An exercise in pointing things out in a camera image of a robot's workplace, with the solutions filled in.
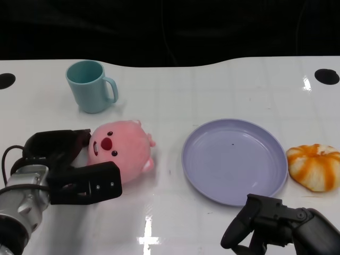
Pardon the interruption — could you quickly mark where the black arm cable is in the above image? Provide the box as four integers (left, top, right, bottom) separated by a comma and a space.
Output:
1, 144, 27, 186

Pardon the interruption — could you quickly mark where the teal plastic mug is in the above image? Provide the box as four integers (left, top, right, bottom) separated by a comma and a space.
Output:
65, 60, 119, 114

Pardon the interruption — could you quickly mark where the orange striped toy bun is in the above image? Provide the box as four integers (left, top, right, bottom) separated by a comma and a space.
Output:
285, 143, 340, 192

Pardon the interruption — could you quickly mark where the black backdrop curtain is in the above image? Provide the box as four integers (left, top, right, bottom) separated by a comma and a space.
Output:
0, 0, 340, 69

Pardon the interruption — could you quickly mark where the black round table grommet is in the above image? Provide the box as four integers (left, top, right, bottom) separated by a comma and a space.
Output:
0, 73, 16, 90
314, 69, 340, 86

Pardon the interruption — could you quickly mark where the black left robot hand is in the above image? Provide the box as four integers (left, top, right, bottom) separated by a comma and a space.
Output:
22, 129, 123, 206

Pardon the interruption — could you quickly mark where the pink plush beaver doll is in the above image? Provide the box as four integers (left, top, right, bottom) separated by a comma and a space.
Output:
84, 119, 157, 184

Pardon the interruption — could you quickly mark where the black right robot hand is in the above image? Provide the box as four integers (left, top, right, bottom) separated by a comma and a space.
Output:
220, 193, 340, 255

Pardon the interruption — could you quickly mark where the purple plastic plate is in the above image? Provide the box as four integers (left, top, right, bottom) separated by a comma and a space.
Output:
181, 118, 289, 207

